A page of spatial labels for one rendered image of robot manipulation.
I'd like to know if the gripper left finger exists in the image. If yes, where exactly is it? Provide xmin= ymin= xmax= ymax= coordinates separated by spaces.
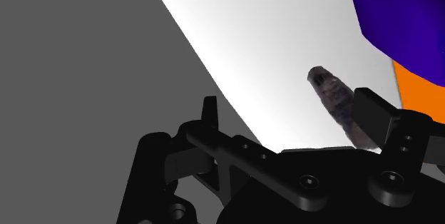
xmin=116 ymin=95 xmax=329 ymax=224

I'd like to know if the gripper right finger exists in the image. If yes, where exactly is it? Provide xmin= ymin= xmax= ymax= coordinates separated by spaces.
xmin=352 ymin=86 xmax=445 ymax=208

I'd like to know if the orange flat object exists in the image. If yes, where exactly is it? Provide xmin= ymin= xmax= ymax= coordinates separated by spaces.
xmin=392 ymin=0 xmax=445 ymax=125

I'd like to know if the grey mottled elongated object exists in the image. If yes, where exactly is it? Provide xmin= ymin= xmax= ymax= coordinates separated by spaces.
xmin=307 ymin=65 xmax=382 ymax=153

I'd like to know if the blue-violet block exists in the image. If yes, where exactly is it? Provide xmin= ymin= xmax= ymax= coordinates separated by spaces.
xmin=348 ymin=0 xmax=445 ymax=88

